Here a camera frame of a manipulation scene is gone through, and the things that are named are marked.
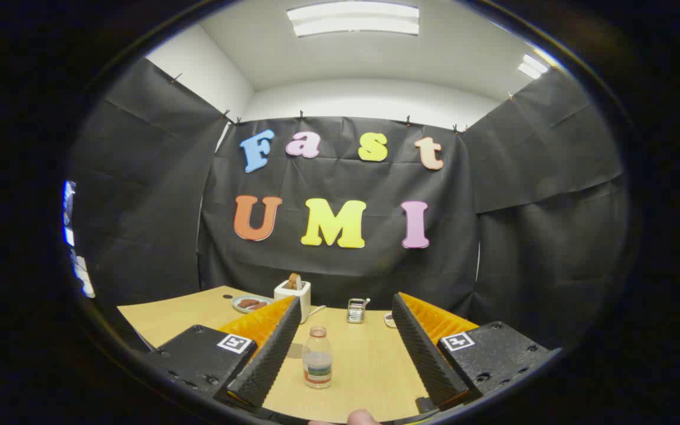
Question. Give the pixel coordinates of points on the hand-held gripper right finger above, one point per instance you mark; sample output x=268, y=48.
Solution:
x=425, y=354

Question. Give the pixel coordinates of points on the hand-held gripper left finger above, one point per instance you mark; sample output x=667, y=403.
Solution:
x=269, y=354

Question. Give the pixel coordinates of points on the round brown coaster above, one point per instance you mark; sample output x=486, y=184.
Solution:
x=296, y=352

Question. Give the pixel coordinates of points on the clear plastic juice bottle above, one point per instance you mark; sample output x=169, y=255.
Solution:
x=317, y=369

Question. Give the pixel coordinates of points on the brown food piece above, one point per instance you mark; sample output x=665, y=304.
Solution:
x=259, y=306
x=247, y=303

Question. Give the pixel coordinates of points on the small printed white packet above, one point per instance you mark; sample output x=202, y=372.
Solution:
x=389, y=320

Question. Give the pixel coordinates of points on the pale green plate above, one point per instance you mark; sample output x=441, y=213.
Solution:
x=239, y=306

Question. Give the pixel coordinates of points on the wooden table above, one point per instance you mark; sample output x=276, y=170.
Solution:
x=369, y=366

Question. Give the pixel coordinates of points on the white toaster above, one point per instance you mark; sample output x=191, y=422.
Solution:
x=293, y=301

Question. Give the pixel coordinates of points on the brown bread slice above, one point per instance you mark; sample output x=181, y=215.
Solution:
x=294, y=281

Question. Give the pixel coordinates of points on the small metal rack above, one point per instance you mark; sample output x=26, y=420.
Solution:
x=356, y=311

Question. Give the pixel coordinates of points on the small ceiling light panel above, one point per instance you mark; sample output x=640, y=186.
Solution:
x=532, y=66

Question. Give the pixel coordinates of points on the large ceiling light panel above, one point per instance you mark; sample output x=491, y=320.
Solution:
x=355, y=19

